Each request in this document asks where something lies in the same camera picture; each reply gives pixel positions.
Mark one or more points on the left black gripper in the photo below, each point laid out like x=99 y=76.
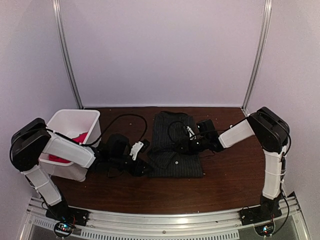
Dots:
x=137 y=170

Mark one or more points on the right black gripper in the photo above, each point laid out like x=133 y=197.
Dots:
x=187 y=149

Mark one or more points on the dark pinstriped shirt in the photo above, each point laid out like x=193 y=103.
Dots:
x=168 y=129

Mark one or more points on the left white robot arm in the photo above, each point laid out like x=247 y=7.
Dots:
x=36 y=139

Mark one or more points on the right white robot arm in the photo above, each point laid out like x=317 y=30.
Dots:
x=272 y=133

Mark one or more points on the white plastic laundry bin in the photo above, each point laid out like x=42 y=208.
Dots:
x=82 y=126

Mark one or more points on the red garment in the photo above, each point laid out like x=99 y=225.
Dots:
x=78 y=139

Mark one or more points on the left round circuit board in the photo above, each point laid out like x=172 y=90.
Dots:
x=63 y=229

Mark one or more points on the round circuit board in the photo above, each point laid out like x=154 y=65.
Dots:
x=264 y=230
x=63 y=229

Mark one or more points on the right round circuit board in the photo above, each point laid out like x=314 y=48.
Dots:
x=264 y=230

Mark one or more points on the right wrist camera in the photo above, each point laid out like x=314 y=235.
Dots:
x=189 y=133

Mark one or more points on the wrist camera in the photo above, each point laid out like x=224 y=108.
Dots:
x=189 y=133
x=138 y=147

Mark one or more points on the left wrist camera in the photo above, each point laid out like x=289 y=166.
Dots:
x=138 y=147

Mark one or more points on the front aluminium rail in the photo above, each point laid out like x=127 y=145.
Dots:
x=106 y=225

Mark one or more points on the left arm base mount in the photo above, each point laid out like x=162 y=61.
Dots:
x=64 y=213

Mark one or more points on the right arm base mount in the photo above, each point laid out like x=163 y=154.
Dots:
x=268 y=209

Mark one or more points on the right aluminium frame post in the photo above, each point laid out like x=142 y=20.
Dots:
x=264 y=30

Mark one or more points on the aluminium frame post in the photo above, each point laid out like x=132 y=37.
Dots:
x=264 y=30
x=65 y=52

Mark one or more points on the left aluminium frame post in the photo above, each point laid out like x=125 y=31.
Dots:
x=65 y=52

